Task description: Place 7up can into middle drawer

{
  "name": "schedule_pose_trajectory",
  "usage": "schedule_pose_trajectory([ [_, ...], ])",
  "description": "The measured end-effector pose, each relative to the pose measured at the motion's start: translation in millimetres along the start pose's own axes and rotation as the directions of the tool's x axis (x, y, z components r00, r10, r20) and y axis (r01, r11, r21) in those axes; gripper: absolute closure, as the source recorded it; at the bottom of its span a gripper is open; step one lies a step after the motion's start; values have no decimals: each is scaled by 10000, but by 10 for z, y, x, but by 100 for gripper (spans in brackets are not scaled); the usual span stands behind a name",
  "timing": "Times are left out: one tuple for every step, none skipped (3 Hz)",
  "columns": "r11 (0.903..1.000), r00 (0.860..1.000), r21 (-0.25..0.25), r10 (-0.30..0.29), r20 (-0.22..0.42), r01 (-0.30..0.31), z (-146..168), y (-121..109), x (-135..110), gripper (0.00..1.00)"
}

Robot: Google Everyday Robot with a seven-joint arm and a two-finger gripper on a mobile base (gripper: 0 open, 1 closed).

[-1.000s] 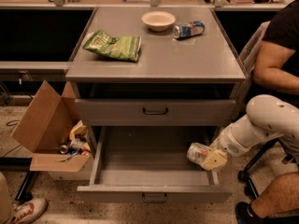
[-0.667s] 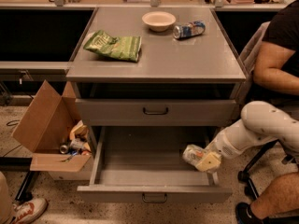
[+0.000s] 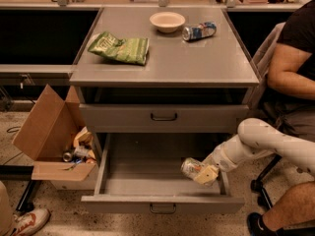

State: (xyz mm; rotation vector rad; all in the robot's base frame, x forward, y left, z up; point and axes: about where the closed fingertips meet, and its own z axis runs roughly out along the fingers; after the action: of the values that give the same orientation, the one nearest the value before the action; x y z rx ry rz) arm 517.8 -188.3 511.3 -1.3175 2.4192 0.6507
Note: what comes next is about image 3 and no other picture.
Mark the white red sneaker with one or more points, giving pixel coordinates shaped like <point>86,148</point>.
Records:
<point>30,222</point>

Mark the open cardboard box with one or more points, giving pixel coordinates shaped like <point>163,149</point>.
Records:
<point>49,131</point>

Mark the open grey lower drawer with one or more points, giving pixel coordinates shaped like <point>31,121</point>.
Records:
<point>140,173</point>

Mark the closed grey upper drawer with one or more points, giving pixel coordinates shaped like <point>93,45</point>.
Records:
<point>154,118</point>

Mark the white paper bowl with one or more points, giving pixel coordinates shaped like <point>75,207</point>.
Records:
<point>167,22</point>

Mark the blue pepsi can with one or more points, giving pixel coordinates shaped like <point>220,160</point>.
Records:
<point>199,31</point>

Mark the green chip bag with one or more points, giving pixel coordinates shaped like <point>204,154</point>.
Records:
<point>126,50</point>

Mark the black sneaker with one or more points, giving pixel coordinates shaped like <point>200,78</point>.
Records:
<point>257,227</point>

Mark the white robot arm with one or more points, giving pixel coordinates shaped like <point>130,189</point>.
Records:
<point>254,139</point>

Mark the can inside cardboard box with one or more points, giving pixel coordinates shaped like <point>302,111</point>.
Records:
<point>68,156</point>

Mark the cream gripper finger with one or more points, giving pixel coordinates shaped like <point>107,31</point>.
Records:
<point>207,176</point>

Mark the grey drawer cabinet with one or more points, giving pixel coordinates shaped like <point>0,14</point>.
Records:
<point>211,71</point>

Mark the seated person in shorts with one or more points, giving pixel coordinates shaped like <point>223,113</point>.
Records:
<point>291,88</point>

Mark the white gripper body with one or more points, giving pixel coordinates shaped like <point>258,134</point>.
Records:
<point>218,159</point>

